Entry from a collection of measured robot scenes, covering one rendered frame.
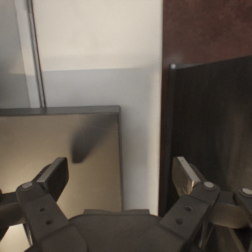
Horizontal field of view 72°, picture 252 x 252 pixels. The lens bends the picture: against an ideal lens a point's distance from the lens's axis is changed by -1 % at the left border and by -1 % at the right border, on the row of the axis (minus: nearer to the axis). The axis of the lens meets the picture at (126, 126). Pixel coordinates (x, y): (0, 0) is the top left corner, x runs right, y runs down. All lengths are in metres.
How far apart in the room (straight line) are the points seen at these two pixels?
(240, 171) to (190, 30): 0.79
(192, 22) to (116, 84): 0.95
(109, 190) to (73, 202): 0.04
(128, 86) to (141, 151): 0.07
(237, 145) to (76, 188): 0.41
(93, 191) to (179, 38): 0.98
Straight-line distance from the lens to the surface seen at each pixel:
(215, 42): 1.14
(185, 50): 1.07
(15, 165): 0.18
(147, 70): 0.18
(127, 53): 0.18
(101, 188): 0.17
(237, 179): 0.52
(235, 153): 0.52
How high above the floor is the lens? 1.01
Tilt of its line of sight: 75 degrees down
